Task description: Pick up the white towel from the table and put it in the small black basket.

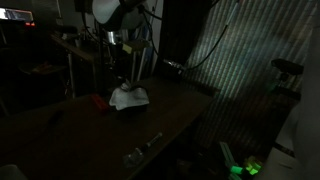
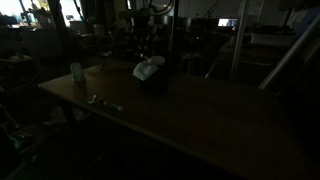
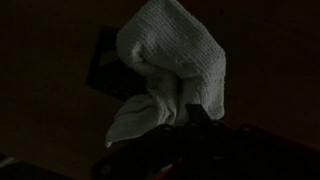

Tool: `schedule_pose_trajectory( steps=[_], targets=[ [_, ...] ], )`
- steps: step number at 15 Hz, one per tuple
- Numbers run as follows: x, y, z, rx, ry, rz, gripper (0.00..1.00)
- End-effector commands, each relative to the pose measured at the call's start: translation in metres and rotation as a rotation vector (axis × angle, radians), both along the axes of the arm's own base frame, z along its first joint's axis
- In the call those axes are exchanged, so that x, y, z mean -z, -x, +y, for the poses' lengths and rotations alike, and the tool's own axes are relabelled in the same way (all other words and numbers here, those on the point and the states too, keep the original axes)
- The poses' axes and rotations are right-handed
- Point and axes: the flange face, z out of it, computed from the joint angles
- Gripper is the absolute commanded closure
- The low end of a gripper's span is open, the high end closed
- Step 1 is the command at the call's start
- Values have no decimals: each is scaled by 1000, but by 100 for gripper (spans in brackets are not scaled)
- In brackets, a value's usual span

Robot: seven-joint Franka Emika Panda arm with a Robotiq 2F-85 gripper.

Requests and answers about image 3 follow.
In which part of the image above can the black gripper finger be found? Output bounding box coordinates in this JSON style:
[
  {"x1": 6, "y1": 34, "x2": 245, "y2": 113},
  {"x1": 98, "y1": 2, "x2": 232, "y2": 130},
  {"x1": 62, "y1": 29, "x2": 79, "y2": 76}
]
[{"x1": 184, "y1": 103, "x2": 213, "y2": 130}]

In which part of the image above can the white cloth towel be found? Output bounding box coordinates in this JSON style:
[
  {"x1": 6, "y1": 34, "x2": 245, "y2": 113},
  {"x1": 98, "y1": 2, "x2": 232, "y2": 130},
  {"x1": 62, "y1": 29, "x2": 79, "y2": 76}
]
[{"x1": 104, "y1": 0, "x2": 228, "y2": 148}]

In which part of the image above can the small black basket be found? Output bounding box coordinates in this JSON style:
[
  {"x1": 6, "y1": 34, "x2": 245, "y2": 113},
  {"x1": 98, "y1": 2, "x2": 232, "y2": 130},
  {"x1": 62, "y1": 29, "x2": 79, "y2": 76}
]
[{"x1": 85, "y1": 24, "x2": 148, "y2": 102}]

